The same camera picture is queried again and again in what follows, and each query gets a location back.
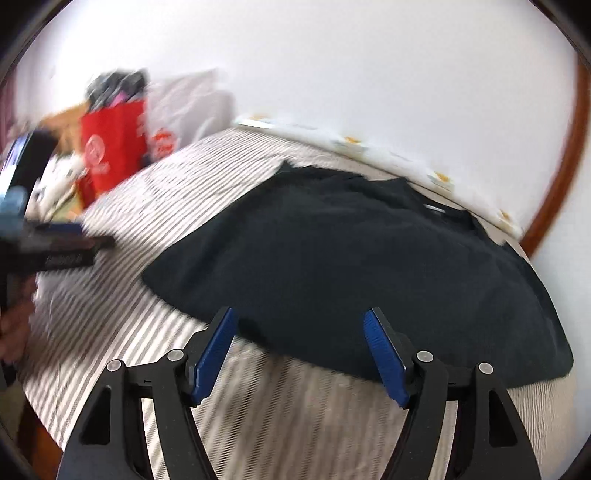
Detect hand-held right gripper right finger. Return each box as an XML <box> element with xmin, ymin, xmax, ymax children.
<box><xmin>362</xmin><ymin>307</ymin><xmax>542</xmax><ymax>480</ymax></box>

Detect dark clothes in bag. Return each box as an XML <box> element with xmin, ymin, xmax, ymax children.
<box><xmin>85</xmin><ymin>68</ymin><xmax>151</xmax><ymax>112</ymax></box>

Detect white plastic bag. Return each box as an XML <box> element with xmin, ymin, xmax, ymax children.
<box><xmin>144</xmin><ymin>68</ymin><xmax>237</xmax><ymax>161</ymax></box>

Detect brown cardboard box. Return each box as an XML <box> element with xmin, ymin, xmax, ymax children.
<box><xmin>39</xmin><ymin>104</ymin><xmax>89</xmax><ymax>155</ymax></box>

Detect striped bed sheet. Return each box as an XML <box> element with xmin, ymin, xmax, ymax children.
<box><xmin>18</xmin><ymin>127</ymin><xmax>573</xmax><ymax>480</ymax></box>

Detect brown wooden bed frame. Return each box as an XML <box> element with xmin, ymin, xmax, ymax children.
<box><xmin>519</xmin><ymin>60</ymin><xmax>591</xmax><ymax>260</ymax></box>

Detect red shopping bag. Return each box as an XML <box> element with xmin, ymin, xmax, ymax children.
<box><xmin>78</xmin><ymin>98</ymin><xmax>151</xmax><ymax>205</ymax></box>

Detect black t-shirt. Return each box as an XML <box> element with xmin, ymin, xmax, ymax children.
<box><xmin>141</xmin><ymin>159</ymin><xmax>574</xmax><ymax>389</ymax></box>

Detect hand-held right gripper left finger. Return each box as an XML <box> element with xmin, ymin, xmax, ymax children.
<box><xmin>55</xmin><ymin>306</ymin><xmax>239</xmax><ymax>480</ymax></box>

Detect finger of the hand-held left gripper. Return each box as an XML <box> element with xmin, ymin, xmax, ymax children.
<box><xmin>25</xmin><ymin>234</ymin><xmax>117</xmax><ymax>274</ymax></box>
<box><xmin>24</xmin><ymin>222</ymin><xmax>86</xmax><ymax>239</ymax></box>

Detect person's left hand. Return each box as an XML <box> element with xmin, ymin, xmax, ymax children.
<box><xmin>0</xmin><ymin>295</ymin><xmax>38</xmax><ymax>366</ymax></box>

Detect white pillow with yellow print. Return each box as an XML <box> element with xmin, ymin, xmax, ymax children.
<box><xmin>233</xmin><ymin>113</ymin><xmax>523</xmax><ymax>237</ymax></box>

